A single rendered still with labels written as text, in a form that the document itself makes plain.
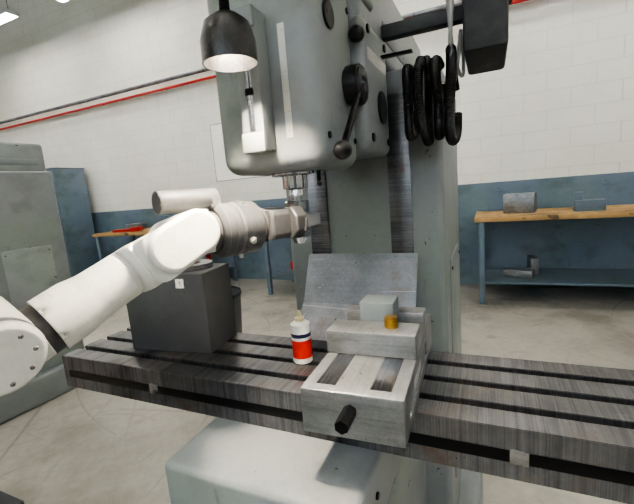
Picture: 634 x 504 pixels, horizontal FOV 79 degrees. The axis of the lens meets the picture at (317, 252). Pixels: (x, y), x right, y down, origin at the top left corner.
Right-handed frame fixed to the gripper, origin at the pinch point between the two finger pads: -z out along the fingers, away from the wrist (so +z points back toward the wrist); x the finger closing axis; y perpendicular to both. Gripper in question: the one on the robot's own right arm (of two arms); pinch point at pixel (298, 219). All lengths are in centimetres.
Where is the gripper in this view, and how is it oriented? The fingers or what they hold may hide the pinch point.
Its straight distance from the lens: 73.6
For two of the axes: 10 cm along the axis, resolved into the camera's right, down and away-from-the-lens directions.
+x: -7.0, -0.6, 7.1
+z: -7.1, 1.6, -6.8
